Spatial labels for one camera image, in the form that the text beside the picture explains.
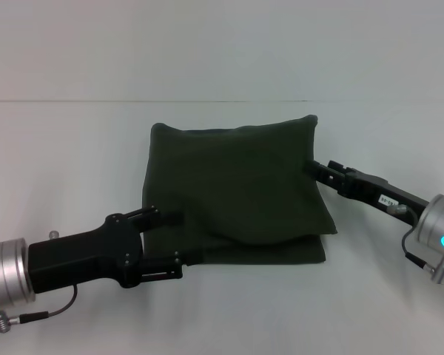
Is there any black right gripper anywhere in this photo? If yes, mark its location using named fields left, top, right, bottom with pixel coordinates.
left=302, top=158, right=431, bottom=229

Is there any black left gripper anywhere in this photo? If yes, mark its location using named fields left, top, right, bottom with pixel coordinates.
left=27, top=204, right=205, bottom=296

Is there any dark green t-shirt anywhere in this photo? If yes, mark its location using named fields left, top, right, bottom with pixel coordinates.
left=140, top=113, right=338, bottom=266

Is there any silver right arm cable plug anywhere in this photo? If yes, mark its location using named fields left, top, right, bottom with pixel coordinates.
left=400, top=226, right=444, bottom=285

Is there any silver arm cable plug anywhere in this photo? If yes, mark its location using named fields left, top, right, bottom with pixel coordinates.
left=0, top=310, right=21, bottom=334
left=400, top=226, right=444, bottom=285

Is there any silver left arm cable plug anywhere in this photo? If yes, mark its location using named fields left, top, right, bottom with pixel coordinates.
left=0, top=310, right=21, bottom=334

